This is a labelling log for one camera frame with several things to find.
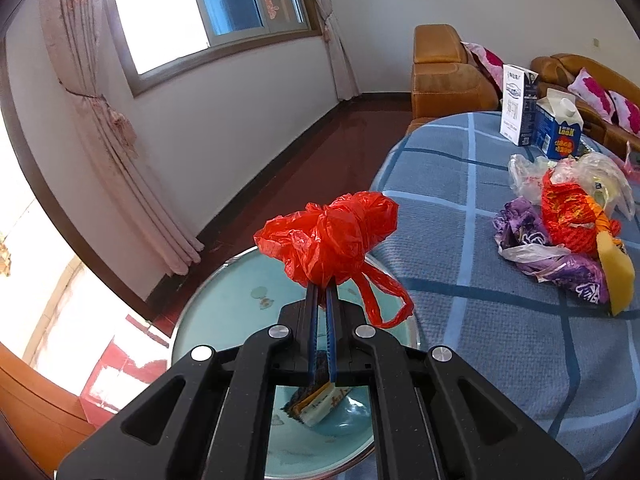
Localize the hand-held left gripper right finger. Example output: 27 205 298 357
325 285 586 480

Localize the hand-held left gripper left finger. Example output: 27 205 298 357
56 284 321 480

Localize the teal enamel basin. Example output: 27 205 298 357
170 247 421 478

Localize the red plastic bag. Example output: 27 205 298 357
253 191 415 330

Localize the blue plaid tablecloth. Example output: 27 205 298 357
369 111 640 476

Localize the purple white plastic wrapper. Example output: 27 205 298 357
500 244 611 306

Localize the red snack wrapper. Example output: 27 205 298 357
541 169 623 260

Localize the brown leather armchair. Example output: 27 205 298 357
411 24 501 136

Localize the wooden cabinet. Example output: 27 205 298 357
0 342 96 476

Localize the large pink curtain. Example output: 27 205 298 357
40 0 205 277

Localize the yellow wrapper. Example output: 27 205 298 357
595 232 636 317

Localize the white milk carton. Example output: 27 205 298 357
500 64 540 147

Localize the narrow pink curtain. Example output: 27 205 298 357
300 0 361 102

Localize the blue milk carton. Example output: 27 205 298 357
531 88 585 161

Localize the clear yellowish plastic bag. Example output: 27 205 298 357
550 152 636 221

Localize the pink floral pillow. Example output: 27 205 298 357
607 90 640 136
462 41 506 96
567 67 618 116

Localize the brown framed window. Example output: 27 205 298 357
102 0 323 98

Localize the brown leather sofa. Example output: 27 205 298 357
530 53 640 161

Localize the dark wooden door frame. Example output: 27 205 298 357
0 25 166 321

